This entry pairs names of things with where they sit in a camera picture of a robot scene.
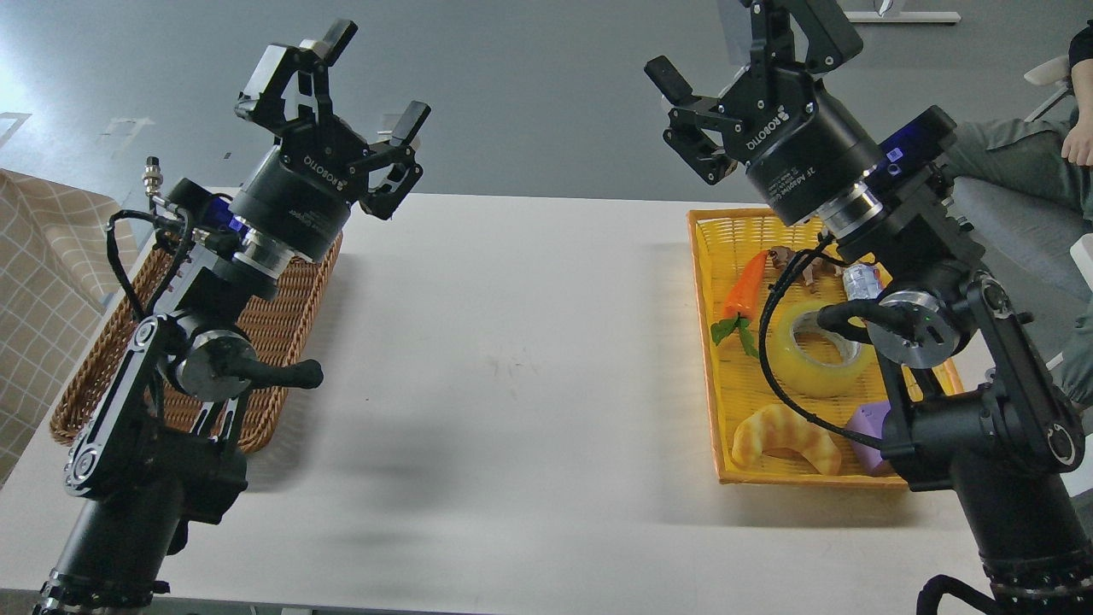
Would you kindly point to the yellow plastic basket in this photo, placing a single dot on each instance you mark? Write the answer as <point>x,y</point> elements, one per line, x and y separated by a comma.
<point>722,241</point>

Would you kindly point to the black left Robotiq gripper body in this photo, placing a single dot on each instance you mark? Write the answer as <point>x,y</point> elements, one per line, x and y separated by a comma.
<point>300,195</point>

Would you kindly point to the white stand base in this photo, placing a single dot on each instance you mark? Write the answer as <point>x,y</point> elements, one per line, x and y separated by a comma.
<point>895,13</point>

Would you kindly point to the seated person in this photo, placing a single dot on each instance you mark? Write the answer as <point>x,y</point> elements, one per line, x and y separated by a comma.
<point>1045,159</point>

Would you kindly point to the orange toy carrot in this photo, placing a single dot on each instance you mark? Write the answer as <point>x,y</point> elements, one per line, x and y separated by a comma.
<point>741,307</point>

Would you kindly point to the toy croissant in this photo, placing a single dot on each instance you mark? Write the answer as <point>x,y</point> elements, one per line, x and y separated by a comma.
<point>778,427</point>

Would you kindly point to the brown toy animal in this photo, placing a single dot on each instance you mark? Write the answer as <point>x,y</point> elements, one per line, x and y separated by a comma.
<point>780,257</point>

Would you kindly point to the small blue can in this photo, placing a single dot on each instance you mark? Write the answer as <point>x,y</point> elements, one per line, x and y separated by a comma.
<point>862,281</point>

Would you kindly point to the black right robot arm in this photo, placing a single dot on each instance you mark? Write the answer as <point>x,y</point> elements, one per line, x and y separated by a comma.
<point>972,405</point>

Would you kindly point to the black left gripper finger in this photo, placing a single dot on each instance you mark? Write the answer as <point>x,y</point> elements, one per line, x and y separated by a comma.
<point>387,171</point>
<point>262,100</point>

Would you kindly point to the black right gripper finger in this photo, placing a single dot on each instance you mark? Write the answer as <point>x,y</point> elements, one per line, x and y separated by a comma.
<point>813,35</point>
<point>689,120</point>

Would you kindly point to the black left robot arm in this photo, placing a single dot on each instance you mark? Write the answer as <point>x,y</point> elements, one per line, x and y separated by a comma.
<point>161,449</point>

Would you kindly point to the yellow tape roll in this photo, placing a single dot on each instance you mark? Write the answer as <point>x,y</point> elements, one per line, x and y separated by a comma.
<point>812,361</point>

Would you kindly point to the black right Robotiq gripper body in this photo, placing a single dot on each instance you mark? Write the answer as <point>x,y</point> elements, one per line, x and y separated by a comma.
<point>801,147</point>

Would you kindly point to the beige checkered cloth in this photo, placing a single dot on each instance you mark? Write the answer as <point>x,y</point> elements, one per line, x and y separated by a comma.
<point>55,284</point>

